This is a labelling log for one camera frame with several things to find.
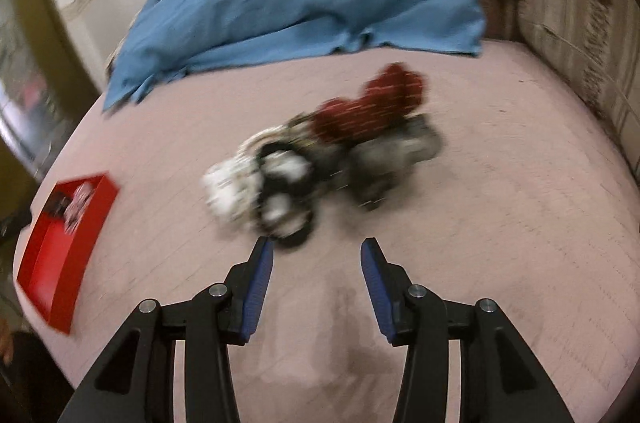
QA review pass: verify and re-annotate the black bead bracelet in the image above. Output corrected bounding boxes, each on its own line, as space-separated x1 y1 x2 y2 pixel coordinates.
254 142 321 249

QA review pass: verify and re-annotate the stained glass wooden door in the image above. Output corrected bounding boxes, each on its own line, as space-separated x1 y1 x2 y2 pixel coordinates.
1 0 99 217

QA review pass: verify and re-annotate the gold bead bracelet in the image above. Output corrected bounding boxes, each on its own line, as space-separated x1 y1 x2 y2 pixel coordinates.
282 112 321 149

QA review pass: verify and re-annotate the red white checkered scrunchie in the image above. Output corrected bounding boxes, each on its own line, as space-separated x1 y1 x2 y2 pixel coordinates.
63 181 94 235

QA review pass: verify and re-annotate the white patterned scrunchie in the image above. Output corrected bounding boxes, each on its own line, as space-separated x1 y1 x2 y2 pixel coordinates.
202 152 314 229

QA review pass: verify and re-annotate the white pearl bracelet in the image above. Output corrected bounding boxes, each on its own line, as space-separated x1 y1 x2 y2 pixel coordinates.
236 126 292 168

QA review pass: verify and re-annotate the striped floral pillow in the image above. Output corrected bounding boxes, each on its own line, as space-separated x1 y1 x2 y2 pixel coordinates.
518 0 639 176

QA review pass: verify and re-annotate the grey satin scrunchie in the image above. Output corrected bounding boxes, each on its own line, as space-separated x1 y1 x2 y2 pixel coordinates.
316 114 444 209

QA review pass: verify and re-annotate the pink quilted bed cover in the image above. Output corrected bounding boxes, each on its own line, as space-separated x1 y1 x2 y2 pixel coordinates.
21 42 639 422

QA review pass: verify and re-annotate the red shallow tray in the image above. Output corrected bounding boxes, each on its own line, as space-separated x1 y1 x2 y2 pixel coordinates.
17 174 119 334

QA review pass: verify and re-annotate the red dotted scrunchie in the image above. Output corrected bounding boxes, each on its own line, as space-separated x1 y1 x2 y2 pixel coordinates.
310 62 426 143

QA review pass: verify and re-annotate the black claw hair clip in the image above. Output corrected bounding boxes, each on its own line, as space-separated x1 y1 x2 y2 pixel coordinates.
43 191 72 218

